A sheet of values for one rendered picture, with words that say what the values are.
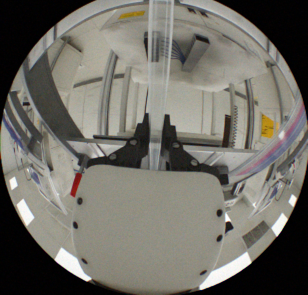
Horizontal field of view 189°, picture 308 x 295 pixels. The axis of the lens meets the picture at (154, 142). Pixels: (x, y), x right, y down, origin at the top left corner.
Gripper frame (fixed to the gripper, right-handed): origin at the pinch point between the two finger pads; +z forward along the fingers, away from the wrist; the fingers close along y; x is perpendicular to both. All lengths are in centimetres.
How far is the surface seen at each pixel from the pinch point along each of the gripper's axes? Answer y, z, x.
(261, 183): 124, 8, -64
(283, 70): 14.3, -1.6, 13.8
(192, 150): 5.8, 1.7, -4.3
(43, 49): -12.7, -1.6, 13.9
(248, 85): 49, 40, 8
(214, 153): 9.8, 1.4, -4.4
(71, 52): -96, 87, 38
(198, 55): 13.6, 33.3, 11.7
